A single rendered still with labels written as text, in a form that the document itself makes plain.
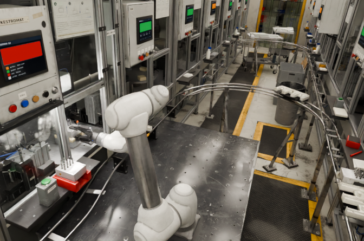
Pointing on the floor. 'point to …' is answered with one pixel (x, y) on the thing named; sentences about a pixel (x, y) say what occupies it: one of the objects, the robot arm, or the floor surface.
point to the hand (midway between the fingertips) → (74, 131)
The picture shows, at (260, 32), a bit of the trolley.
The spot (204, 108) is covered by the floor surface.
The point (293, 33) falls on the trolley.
